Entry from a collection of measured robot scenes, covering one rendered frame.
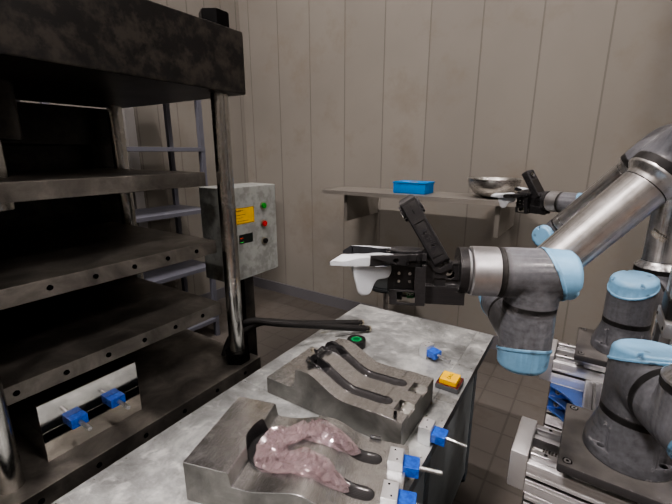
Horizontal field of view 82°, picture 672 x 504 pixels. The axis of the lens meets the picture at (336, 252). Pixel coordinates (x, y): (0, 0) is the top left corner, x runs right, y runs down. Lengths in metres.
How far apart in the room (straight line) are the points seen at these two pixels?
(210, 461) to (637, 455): 0.87
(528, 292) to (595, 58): 2.74
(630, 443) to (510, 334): 0.37
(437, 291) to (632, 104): 2.72
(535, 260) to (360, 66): 3.32
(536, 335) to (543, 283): 0.08
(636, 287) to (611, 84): 2.07
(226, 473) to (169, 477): 0.23
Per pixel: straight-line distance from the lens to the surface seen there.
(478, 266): 0.58
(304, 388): 1.32
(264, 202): 1.77
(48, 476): 1.39
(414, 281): 0.58
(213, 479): 1.07
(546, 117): 3.23
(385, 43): 3.72
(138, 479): 1.25
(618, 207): 0.77
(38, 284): 1.25
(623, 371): 0.89
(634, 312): 1.37
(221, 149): 1.45
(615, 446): 0.95
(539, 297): 0.62
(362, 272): 0.55
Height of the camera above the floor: 1.61
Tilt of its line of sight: 14 degrees down
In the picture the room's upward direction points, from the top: straight up
